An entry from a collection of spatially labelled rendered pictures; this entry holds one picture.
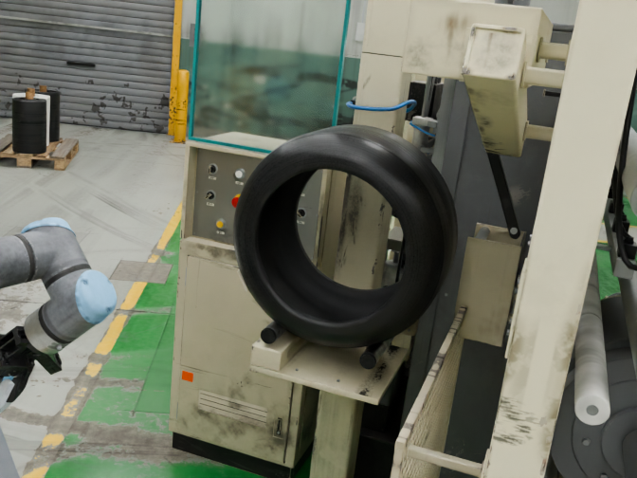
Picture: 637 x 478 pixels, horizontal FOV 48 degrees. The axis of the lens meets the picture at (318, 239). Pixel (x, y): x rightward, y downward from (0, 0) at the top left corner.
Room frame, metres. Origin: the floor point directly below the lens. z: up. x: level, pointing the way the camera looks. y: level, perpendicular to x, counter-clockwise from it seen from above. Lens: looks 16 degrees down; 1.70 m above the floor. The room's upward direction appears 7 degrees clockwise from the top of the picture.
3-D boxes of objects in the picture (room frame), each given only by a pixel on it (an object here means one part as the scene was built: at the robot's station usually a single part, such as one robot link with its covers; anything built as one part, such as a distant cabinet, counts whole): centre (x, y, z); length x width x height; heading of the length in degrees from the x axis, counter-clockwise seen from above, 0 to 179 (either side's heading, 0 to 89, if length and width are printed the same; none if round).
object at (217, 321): (2.68, 0.20, 0.63); 0.56 x 0.41 x 1.27; 72
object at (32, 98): (7.92, 3.27, 0.38); 1.20 x 0.80 x 0.76; 13
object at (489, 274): (2.01, -0.51, 1.05); 0.20 x 0.15 x 0.30; 162
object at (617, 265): (1.90, -0.75, 1.30); 0.83 x 0.13 x 0.08; 162
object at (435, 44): (1.70, -0.33, 1.71); 0.61 x 0.25 x 0.15; 162
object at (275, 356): (1.95, 0.05, 0.84); 0.36 x 0.09 x 0.06; 162
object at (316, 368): (1.91, -0.08, 0.80); 0.37 x 0.36 x 0.02; 72
